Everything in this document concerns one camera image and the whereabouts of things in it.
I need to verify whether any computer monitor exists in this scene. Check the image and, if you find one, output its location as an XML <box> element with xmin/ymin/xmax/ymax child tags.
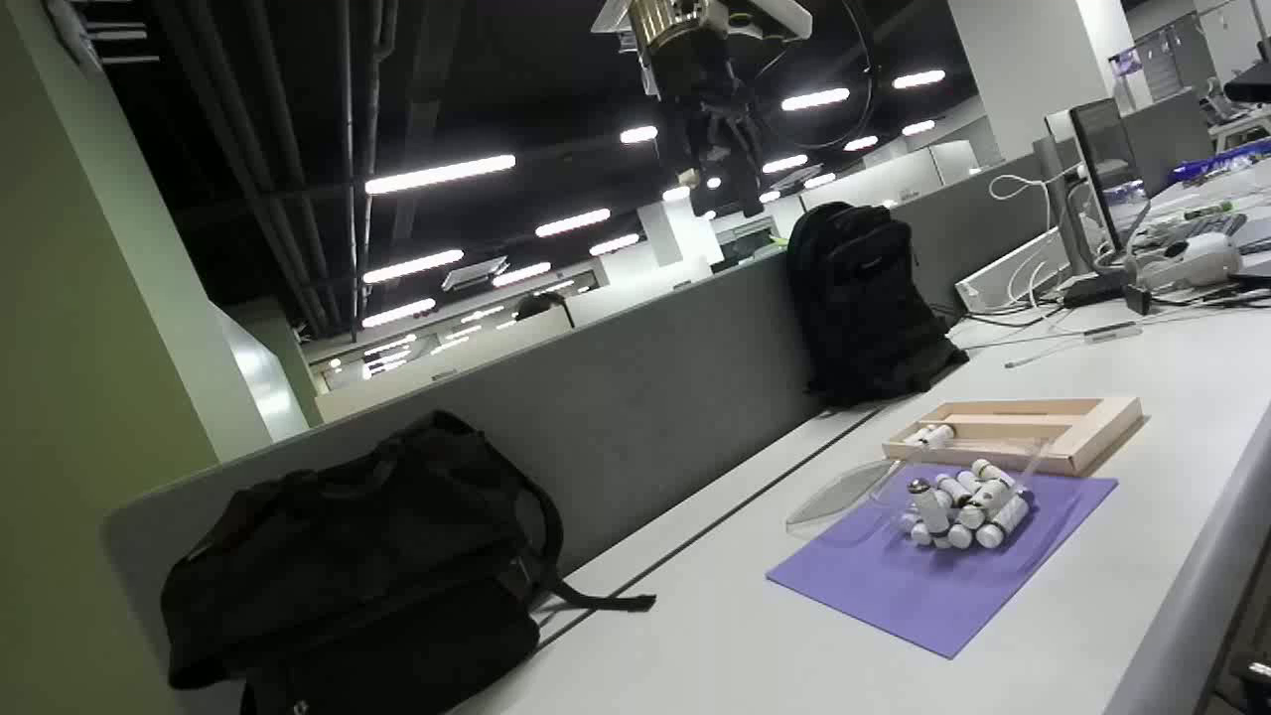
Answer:
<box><xmin>1061</xmin><ymin>85</ymin><xmax>1217</xmax><ymax>312</ymax></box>

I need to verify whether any white keyboard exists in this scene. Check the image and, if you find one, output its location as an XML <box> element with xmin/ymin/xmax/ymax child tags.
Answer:
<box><xmin>953</xmin><ymin>224</ymin><xmax>1081</xmax><ymax>322</ymax></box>

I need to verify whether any long ceiling light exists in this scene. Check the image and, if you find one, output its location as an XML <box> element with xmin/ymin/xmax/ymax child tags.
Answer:
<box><xmin>363</xmin><ymin>150</ymin><xmax>522</xmax><ymax>203</ymax></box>

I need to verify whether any white handheld device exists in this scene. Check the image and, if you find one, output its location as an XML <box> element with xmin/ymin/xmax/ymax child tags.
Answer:
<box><xmin>1133</xmin><ymin>228</ymin><xmax>1244</xmax><ymax>295</ymax></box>

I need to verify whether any cluster of small grey objects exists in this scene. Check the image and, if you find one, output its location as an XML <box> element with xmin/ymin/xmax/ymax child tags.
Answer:
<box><xmin>877</xmin><ymin>440</ymin><xmax>1053</xmax><ymax>557</ymax></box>

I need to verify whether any black backpack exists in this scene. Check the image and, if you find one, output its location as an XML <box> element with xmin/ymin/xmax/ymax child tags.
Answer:
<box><xmin>783</xmin><ymin>198</ymin><xmax>975</xmax><ymax>410</ymax></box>

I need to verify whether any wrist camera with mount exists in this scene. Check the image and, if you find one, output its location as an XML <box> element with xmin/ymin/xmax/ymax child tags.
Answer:
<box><xmin>624</xmin><ymin>0</ymin><xmax>735</xmax><ymax>64</ymax></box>

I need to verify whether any black duffel bag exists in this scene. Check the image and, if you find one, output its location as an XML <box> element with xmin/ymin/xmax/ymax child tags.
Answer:
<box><xmin>161</xmin><ymin>403</ymin><xmax>660</xmax><ymax>715</ymax></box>

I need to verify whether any wooden tray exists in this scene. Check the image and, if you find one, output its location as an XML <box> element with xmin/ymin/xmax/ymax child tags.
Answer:
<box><xmin>881</xmin><ymin>394</ymin><xmax>1147</xmax><ymax>479</ymax></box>

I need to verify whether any grey desk divider panel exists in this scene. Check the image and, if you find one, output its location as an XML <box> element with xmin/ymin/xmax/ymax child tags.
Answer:
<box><xmin>103</xmin><ymin>145</ymin><xmax>1070</xmax><ymax>715</ymax></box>

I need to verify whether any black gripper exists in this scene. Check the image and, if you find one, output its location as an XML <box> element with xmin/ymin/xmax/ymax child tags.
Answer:
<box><xmin>648</xmin><ymin>39</ymin><xmax>774</xmax><ymax>222</ymax></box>

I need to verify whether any purple mat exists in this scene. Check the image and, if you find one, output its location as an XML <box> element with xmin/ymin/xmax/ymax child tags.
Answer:
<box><xmin>765</xmin><ymin>463</ymin><xmax>1125</xmax><ymax>664</ymax></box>

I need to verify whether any white cable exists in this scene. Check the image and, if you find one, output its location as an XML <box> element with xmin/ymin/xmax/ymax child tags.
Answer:
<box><xmin>983</xmin><ymin>166</ymin><xmax>1072</xmax><ymax>311</ymax></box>

